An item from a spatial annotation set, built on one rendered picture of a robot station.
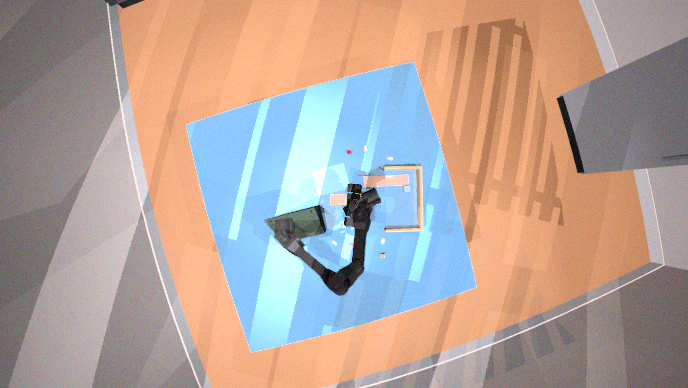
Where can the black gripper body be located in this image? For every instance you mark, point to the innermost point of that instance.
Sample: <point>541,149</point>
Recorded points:
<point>354,188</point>

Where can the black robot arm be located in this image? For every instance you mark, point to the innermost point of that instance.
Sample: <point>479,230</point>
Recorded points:
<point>338,282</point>

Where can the orange strip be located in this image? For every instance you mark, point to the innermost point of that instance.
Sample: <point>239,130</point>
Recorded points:
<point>338,199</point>

